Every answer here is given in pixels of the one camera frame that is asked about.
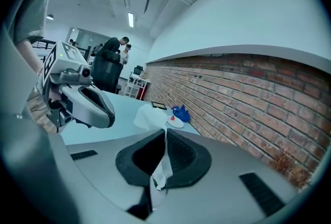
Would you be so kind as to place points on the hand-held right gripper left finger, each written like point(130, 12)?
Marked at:
point(103, 166)

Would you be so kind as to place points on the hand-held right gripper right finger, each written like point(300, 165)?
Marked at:
point(222, 192)

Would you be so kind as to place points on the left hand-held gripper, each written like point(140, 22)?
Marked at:
point(59, 62)

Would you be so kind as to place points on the white tissue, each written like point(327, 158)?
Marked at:
point(151, 117)

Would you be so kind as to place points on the person's left forearm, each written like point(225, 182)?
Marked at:
point(29, 57)

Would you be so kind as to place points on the black office chair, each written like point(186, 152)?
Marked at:
point(106, 73)

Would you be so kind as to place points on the white shelf cart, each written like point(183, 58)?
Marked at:
point(135, 87)

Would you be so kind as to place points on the small black chair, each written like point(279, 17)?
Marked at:
point(138, 71)

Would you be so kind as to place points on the black framed tablet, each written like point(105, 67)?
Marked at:
point(158, 105)

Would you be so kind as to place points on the dry brown plant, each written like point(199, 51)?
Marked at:
point(292, 168)

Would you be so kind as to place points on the small red item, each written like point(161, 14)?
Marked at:
point(172, 118)

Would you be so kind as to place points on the white plate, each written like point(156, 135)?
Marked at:
point(178, 123)

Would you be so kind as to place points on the black metal railing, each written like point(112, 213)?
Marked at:
point(44, 44)

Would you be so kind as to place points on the blue cloth bag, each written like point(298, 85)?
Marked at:
point(182, 113)

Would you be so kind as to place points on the long ceiling light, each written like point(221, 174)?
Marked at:
point(131, 20)

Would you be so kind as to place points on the round ceiling lamp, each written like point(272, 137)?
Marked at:
point(50, 17)

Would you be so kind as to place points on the person's grey shirt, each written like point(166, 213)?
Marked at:
point(33, 3)

